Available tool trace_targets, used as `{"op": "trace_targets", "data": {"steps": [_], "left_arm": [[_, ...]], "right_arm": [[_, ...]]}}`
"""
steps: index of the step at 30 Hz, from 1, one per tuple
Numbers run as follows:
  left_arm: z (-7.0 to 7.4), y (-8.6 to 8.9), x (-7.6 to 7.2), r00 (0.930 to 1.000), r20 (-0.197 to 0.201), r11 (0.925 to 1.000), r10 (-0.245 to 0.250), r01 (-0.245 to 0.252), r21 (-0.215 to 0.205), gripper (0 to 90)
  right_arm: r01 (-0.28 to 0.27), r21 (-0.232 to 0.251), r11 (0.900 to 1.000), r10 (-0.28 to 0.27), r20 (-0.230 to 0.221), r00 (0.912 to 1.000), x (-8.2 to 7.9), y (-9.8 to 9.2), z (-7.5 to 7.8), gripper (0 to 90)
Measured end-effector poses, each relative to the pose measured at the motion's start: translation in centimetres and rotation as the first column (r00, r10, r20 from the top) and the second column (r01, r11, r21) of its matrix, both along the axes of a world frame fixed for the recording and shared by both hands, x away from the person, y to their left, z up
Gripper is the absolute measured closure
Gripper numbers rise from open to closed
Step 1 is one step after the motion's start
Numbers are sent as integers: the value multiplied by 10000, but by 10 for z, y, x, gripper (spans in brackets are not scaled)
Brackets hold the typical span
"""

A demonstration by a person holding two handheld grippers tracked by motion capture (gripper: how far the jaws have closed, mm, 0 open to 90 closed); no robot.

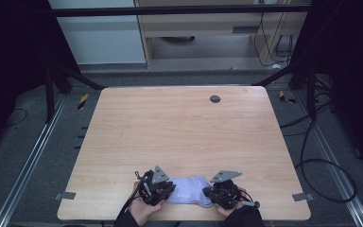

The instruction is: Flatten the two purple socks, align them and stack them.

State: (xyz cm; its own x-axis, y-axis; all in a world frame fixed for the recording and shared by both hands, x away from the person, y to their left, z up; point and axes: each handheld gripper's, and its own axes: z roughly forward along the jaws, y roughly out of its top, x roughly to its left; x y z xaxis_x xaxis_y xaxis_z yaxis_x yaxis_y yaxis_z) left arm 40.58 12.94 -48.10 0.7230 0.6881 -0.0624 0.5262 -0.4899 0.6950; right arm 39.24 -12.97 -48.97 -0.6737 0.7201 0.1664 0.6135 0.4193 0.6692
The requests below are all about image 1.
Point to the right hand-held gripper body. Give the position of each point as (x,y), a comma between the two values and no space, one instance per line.
(227,192)

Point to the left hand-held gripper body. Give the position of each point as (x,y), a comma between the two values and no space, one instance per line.
(152,187)

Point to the white cloth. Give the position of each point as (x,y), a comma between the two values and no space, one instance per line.
(189,189)

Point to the person's right hand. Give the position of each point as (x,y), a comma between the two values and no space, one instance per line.
(230,212)

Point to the person's left hand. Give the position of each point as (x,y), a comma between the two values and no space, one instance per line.
(141,209)

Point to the grey tape piece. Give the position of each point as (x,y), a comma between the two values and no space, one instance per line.
(65,195)
(302,197)

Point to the grey table grommet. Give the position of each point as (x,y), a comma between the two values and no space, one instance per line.
(215,99)

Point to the yellow black floor tape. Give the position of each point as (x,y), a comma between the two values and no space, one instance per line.
(285,97)

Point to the black metal stand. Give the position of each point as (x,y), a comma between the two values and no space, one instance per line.
(49,94)
(311,91)

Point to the white cabinet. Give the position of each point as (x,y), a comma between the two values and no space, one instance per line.
(100,38)

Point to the wooden shelf unit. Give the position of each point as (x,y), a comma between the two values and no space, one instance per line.
(201,28)

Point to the black horizontal bar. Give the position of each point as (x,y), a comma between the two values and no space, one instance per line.
(170,11)

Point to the black curtain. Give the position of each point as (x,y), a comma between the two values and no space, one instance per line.
(9,63)
(353,63)

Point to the metal floor rail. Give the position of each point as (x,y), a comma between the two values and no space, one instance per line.
(324,142)
(28,164)

